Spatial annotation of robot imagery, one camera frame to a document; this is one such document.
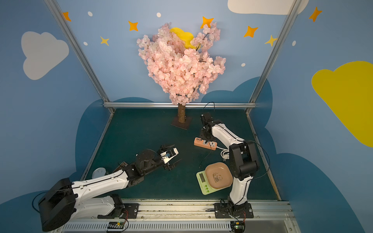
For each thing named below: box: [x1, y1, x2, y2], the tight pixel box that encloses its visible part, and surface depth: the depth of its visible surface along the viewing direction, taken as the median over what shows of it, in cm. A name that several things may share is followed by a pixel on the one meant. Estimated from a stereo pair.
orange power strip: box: [193, 136, 218, 151], surface depth 101 cm
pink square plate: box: [204, 162, 234, 189], surface depth 85 cm
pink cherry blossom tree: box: [136, 22, 227, 130], surface depth 75 cm
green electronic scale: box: [196, 169, 232, 196], surface depth 84 cm
